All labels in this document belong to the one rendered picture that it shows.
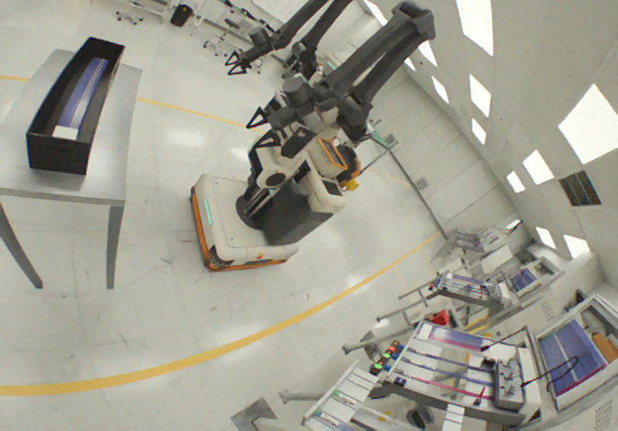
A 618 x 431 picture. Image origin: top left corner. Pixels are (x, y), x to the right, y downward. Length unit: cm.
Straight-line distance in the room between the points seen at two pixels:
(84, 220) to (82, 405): 97
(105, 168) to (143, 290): 84
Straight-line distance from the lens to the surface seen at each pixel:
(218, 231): 138
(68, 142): 62
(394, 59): 77
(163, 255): 150
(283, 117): 69
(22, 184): 70
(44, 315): 140
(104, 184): 68
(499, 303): 250
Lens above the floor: 134
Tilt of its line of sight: 29 degrees down
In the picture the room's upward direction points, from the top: 50 degrees clockwise
